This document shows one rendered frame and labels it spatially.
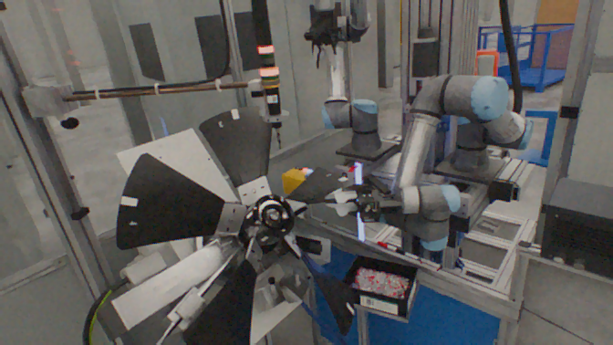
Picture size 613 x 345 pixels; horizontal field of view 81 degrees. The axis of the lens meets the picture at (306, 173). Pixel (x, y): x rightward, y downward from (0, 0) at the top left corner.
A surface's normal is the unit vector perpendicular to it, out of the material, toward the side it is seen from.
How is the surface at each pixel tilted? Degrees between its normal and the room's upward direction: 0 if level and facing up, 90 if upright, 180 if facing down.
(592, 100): 90
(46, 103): 90
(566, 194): 15
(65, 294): 90
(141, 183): 73
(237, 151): 53
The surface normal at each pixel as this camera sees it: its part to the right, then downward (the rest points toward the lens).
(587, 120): -0.66, 0.37
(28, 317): 0.73, 0.21
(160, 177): 0.38, 0.05
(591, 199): -0.27, -0.78
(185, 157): 0.50, -0.42
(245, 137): -0.10, -0.30
